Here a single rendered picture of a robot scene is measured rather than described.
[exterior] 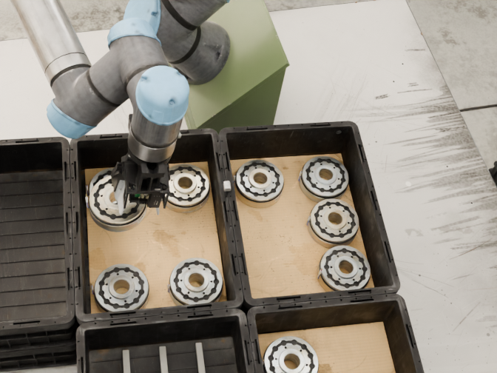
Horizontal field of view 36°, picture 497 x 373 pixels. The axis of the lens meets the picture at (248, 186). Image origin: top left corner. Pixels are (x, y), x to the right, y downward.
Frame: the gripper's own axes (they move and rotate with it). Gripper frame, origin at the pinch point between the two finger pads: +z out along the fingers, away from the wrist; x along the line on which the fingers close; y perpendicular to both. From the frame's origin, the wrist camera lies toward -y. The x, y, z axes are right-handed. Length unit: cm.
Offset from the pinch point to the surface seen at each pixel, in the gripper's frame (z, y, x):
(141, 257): 17.0, 3.5, 2.9
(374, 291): 1.6, 19.2, 43.3
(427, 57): 20, -56, 85
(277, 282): 13.6, 11.3, 29.0
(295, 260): 13.0, 6.8, 33.4
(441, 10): 82, -140, 145
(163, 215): 16.3, -5.7, 8.1
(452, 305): 21, 15, 71
